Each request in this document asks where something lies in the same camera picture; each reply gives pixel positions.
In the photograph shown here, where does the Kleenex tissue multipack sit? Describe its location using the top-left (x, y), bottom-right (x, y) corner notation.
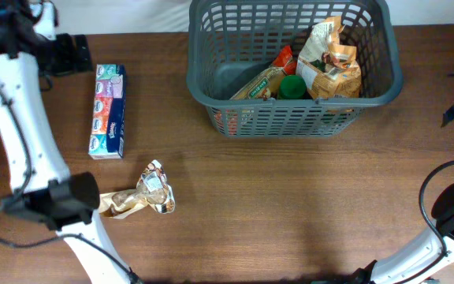
top-left (88, 64), bottom-right (127, 159)

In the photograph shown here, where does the orange snack bag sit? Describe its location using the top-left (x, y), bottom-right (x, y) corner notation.
top-left (296, 16), bottom-right (361, 100)

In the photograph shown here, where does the brown white snack bag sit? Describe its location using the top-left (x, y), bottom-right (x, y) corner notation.
top-left (99, 160), bottom-right (176, 219)

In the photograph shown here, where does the green lid jar with label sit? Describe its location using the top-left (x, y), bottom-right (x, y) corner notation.
top-left (277, 75), bottom-right (307, 99)

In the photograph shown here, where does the red spaghetti packet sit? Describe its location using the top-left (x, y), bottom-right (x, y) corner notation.
top-left (214, 44), bottom-right (298, 135)

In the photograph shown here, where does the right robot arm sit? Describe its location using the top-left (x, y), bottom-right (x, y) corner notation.
top-left (350, 160), bottom-right (454, 283)

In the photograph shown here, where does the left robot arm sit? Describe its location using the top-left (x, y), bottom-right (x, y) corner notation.
top-left (0, 1), bottom-right (140, 283)

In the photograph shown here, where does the grey plastic basket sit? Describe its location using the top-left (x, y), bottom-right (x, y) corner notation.
top-left (187, 0), bottom-right (403, 138)

